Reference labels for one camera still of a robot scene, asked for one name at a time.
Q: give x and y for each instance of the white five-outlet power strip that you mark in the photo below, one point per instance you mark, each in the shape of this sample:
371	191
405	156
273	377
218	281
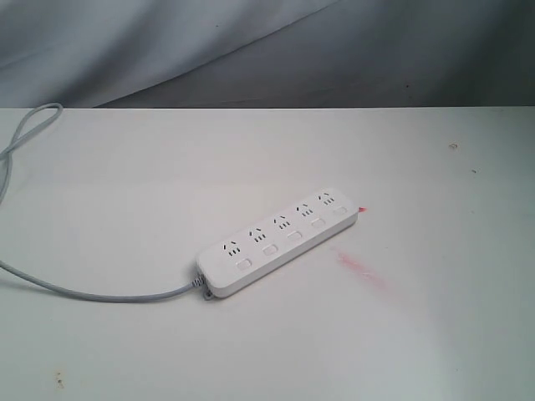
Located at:
262	247

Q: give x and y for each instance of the grey backdrop cloth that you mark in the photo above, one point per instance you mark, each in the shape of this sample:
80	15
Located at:
267	54

